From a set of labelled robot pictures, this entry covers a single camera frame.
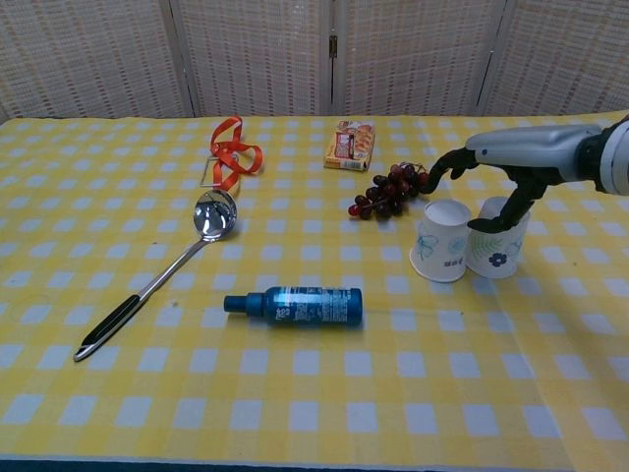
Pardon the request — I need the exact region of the blue spray bottle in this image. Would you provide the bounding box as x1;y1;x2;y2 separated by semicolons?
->
223;286;364;329

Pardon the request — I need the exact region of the steel ladle black handle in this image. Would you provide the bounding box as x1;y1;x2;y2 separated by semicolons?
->
72;189;239;364

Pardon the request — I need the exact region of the white paper cup blue bow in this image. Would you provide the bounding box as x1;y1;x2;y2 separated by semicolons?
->
409;199;473;283

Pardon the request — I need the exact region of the orange snack box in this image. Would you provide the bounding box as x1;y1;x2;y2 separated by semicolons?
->
323;119;377;173

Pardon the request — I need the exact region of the yellow white checked tablecloth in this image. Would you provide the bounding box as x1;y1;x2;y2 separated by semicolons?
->
0;113;629;466

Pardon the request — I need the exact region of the clear badge holder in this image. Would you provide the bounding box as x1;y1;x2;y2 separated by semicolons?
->
200;155;221;189

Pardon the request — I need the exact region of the white paper cup fern flower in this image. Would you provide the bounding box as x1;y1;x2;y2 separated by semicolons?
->
465;196;532;280

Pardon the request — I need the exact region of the woven folding screen panel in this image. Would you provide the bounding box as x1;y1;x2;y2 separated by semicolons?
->
329;0;512;118
484;0;629;118
169;0;338;118
0;0;191;120

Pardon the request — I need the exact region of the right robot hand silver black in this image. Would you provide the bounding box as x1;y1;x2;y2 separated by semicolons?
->
424;123;604;233

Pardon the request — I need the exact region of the orange lanyard ribbon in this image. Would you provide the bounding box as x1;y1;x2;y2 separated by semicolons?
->
209;116;264;194

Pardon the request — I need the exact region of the red grape bunch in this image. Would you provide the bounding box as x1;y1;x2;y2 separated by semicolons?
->
348;161;431;220

